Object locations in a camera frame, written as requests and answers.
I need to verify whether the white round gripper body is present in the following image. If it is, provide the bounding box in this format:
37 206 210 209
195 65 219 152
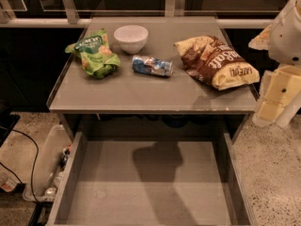
268 0 301 65

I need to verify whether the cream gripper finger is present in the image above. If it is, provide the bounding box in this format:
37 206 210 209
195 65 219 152
248 24 271 50
252 64 301 127

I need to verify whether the blue silver redbull can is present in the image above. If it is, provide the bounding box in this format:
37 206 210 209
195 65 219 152
132 55 173 77

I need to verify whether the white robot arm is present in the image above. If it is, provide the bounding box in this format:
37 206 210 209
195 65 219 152
248 0 301 127

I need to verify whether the grey open top drawer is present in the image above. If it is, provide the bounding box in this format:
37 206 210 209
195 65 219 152
47 131 256 226

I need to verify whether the brown yellow chip bag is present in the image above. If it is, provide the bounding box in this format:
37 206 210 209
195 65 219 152
175 36 260 90

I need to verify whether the metal window railing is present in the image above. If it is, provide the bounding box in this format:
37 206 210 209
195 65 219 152
0 0 301 29

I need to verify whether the white ceramic bowl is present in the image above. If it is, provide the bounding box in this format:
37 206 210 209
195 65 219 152
114 25 149 54

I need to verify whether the green snack bag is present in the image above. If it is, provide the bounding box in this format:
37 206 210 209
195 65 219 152
65 28 120 79

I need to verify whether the clear plastic bin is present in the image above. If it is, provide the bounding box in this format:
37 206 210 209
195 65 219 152
23 124 71 202

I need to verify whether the black cable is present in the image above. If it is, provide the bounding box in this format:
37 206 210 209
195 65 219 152
0 125 40 203

